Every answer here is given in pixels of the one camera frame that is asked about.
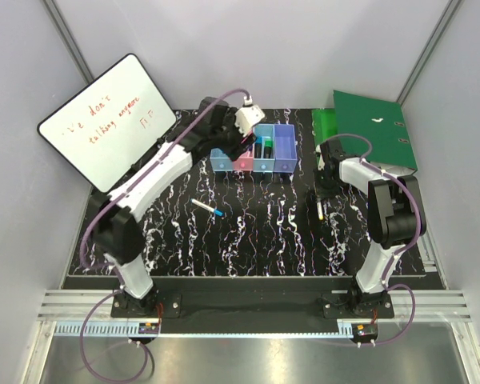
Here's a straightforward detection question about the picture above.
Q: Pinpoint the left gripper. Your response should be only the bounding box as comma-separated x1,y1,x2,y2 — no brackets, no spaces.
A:
210,109,256,162

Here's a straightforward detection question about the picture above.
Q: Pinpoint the yellow white marker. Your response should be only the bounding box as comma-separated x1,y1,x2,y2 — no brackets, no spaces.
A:
317,201,324,221

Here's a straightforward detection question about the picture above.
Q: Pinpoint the black marker blue cap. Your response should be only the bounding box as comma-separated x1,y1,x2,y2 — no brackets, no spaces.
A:
254,137,263,158

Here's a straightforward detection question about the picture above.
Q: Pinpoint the light blue storage bin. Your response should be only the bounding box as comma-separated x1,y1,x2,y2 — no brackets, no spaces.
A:
253,124,275,173

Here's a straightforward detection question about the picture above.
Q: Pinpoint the green black highlighter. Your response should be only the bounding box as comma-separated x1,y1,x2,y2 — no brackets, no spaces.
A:
263,139,274,158

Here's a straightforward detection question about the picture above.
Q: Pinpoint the purple storage bin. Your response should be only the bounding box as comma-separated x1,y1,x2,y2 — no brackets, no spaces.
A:
274,124,298,174

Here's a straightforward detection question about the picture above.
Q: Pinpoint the white marker blue cap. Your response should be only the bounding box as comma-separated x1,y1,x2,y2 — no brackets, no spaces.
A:
190,198,224,217

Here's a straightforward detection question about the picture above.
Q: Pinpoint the green lever arch binder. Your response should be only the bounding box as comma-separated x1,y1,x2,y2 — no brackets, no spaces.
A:
333,90,417,171

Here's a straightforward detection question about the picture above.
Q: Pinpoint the pink storage bin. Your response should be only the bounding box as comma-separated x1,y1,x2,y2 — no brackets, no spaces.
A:
233,150,254,172

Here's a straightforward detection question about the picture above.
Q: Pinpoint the light blue end bin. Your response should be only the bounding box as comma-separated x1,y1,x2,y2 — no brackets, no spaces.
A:
210,148,234,173

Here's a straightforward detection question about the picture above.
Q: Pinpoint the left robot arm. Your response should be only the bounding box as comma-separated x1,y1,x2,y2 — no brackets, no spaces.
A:
89,97,265,317

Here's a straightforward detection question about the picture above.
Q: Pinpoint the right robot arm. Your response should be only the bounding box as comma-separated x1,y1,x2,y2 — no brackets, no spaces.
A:
314,134,426,318

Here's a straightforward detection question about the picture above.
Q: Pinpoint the translucent green plastic folder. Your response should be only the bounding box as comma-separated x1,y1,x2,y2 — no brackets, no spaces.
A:
311,108,338,160

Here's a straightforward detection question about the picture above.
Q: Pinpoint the black marble pattern mat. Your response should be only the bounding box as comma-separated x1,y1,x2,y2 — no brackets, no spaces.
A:
141,109,370,277

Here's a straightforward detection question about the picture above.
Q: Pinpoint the white dry-erase board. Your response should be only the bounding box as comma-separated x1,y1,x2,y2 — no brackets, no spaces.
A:
37,54,176,192

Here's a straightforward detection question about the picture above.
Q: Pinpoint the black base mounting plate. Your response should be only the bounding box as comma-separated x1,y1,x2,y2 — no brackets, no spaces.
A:
110,274,395,335

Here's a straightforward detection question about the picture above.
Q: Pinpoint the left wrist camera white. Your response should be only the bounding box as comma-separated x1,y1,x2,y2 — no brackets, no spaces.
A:
234,105,265,137

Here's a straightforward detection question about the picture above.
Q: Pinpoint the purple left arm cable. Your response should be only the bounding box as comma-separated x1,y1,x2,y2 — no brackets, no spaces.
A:
78,88,253,381

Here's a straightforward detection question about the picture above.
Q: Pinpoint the aluminium rail frame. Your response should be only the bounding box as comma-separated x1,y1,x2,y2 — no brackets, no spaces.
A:
22,175,480,384

